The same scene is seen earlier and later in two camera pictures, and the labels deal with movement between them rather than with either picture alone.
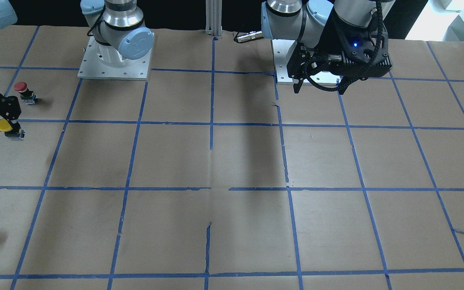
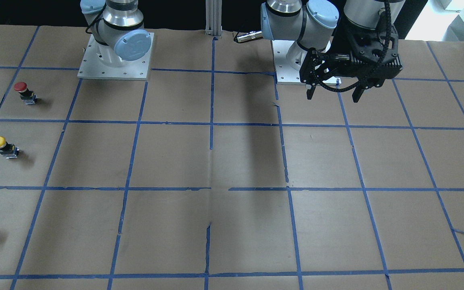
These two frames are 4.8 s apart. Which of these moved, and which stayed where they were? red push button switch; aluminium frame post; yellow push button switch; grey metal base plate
Moved: yellow push button switch
Stayed: red push button switch; grey metal base plate; aluminium frame post
